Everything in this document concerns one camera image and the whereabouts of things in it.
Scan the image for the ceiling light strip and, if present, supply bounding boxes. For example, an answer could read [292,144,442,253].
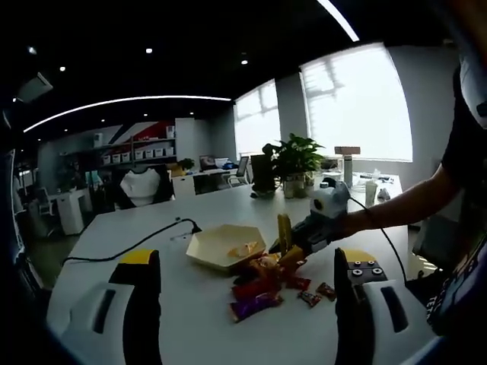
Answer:
[317,0,361,42]
[23,95,232,133]

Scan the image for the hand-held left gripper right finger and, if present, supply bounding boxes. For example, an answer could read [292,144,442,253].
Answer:
[333,247,438,365]

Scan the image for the yellow food tongs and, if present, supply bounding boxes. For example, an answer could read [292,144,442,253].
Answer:
[276,213,307,268]

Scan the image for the long red snack packet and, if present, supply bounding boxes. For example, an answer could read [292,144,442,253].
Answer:
[231,277,285,301]

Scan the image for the metal storage shelf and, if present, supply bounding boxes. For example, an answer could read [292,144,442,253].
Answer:
[59,136,178,168]

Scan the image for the white mesh office chair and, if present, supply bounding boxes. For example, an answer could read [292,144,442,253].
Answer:
[228,155,250,187]
[33,188,56,225]

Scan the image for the row of white storage bins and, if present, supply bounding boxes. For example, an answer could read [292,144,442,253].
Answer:
[104,148,176,164]

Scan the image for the white thermos bottle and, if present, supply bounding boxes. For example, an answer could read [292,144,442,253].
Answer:
[342,154,355,187]

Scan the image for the purple snack packet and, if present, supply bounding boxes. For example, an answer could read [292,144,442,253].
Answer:
[228,292,285,323]

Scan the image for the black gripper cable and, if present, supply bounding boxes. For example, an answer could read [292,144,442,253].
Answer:
[346,195,410,284]

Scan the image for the white chest-worn device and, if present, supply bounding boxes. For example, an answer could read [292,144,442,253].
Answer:
[454,49,487,129]

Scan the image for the black power cable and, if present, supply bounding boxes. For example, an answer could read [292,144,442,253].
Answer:
[62,217,203,264]

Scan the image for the cream hexagonal container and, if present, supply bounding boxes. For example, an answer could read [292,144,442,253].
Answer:
[185,224,267,275]

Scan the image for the green potted plant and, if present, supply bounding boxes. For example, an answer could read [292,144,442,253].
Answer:
[272,132,326,183]

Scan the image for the dark red snack packet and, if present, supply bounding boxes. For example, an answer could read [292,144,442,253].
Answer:
[284,276,311,290]

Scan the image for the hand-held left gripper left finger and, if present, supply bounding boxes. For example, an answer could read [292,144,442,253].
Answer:
[46,249,163,365]

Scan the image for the small red candy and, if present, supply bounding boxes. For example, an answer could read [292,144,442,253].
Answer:
[297,290,323,308]
[315,281,336,301]

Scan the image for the paper cup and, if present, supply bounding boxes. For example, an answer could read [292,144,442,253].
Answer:
[364,180,378,206]

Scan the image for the black and white shirt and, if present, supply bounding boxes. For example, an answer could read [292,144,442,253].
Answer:
[113,163,174,210]

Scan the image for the orange snack packet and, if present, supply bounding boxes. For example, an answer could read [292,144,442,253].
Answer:
[249,253,282,273]

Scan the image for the ceiling air conditioner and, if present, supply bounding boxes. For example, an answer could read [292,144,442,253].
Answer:
[17,71,54,102]

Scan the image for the white cabinet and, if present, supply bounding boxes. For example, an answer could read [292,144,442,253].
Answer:
[171,173,248,198]

